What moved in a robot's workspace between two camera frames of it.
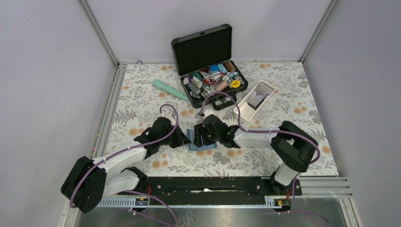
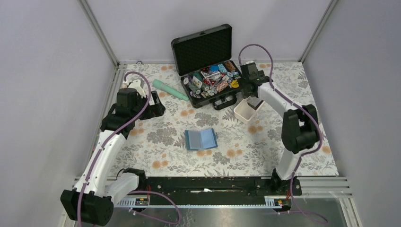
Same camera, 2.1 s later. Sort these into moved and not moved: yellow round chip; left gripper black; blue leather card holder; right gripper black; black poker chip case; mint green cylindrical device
Moved: right gripper black; left gripper black
Not moved: black poker chip case; yellow round chip; blue leather card holder; mint green cylindrical device
